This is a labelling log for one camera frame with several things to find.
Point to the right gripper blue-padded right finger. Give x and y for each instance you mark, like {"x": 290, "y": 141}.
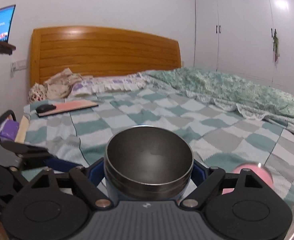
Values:
{"x": 236, "y": 206}

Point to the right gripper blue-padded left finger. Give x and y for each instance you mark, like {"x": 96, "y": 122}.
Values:
{"x": 57, "y": 206}

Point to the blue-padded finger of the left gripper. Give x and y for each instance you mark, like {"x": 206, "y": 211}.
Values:
{"x": 60, "y": 165}

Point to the pink insulated cup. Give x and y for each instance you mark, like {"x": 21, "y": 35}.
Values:
{"x": 249, "y": 181}

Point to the blue cartoon cup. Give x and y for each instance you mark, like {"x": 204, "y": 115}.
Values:
{"x": 147, "y": 163}

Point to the checkered green bed blanket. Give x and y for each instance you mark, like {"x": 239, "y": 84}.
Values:
{"x": 217, "y": 137}

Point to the pink tablet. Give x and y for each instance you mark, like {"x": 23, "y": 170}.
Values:
{"x": 69, "y": 107}

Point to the black computer mouse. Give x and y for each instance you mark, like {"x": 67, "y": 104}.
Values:
{"x": 45, "y": 108}

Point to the crumpled beige floral cloth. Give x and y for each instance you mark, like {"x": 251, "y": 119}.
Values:
{"x": 58, "y": 86}

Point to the purple floral pillow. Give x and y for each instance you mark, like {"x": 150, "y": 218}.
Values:
{"x": 98, "y": 85}

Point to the wooden headboard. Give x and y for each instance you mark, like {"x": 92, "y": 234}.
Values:
{"x": 98, "y": 51}

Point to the green floral quilt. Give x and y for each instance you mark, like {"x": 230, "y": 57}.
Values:
{"x": 228, "y": 92}

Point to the laptop screen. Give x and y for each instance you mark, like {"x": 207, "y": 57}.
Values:
{"x": 6, "y": 15}

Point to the green hanging ornament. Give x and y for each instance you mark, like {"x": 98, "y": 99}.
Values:
{"x": 275, "y": 46}

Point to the white wardrobe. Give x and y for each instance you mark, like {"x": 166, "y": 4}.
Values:
{"x": 235, "y": 37}

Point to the wall power socket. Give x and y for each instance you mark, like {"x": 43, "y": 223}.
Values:
{"x": 18, "y": 65}

